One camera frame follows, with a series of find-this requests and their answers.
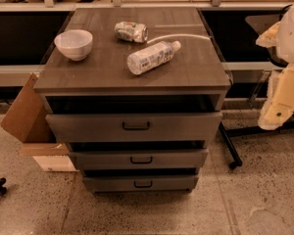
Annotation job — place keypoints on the grey drawer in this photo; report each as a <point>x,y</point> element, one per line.
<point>102,160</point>
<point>140,183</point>
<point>134,127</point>

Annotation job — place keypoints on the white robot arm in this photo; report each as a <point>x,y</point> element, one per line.
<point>279,106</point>

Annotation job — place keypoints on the grey drawer cabinet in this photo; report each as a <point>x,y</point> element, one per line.
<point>193,82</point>

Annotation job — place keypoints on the open cardboard box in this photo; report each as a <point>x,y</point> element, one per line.
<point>25,120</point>

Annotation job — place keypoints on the clear plastic water bottle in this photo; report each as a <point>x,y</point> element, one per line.
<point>152,56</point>

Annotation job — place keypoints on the crushed aluminium can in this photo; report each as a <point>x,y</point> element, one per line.
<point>131,32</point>

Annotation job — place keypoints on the white bowl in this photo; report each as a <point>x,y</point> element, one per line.
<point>74,44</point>

